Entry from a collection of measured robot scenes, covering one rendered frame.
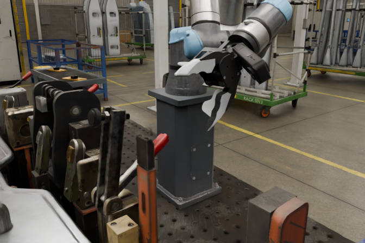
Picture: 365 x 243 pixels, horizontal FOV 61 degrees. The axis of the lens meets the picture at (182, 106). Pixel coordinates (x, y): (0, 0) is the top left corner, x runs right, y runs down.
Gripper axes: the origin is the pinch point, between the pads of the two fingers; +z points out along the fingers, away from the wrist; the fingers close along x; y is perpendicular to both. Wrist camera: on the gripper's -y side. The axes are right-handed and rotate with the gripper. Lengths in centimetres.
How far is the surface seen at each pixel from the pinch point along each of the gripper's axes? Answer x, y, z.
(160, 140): 0.8, -0.7, 9.7
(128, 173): 0.7, -0.5, 17.6
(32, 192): -1.5, 21.3, 31.7
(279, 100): -263, 197, -236
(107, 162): 5.9, -1.2, 19.1
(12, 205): 0.7, 19.0, 35.5
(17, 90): 1, 77, 17
